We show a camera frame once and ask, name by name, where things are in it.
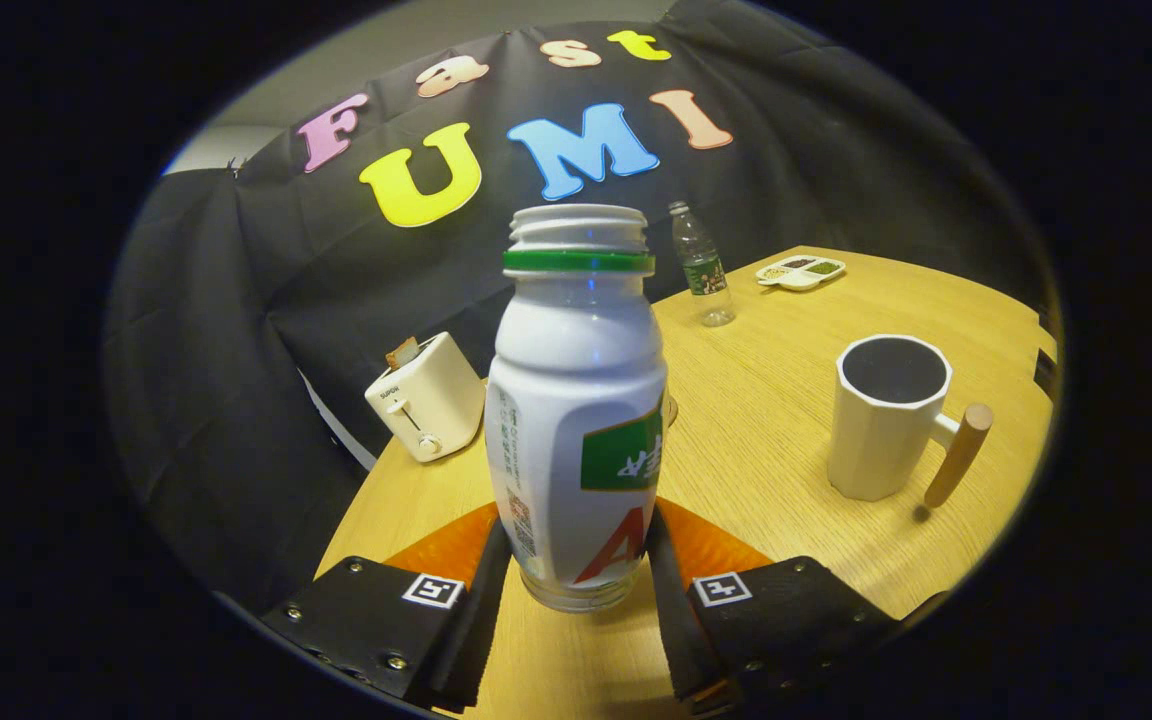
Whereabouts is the clear plastic water bottle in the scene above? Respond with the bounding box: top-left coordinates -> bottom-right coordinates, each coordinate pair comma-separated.
668,201 -> 737,328

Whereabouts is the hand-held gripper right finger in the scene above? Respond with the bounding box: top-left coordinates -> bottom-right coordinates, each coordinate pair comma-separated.
644,498 -> 905,717

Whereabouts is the cream toaster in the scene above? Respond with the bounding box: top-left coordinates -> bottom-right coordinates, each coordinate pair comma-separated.
365,332 -> 487,463

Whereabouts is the white cup with wooden handle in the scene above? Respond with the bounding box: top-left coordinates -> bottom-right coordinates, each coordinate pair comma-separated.
827,334 -> 994,509

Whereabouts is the black backdrop cloth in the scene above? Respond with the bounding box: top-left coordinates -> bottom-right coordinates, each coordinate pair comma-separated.
101,0 -> 1047,611

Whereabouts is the white divided snack tray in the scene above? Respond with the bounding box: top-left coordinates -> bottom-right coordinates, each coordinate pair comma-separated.
756,255 -> 847,292

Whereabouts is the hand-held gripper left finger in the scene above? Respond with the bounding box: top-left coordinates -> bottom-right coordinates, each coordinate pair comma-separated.
261,503 -> 514,715

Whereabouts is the wooden table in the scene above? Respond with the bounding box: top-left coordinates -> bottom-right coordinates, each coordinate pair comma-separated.
314,245 -> 1062,720

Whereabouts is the white juice bottle green ring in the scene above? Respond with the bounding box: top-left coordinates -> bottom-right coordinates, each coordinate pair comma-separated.
484,204 -> 670,614

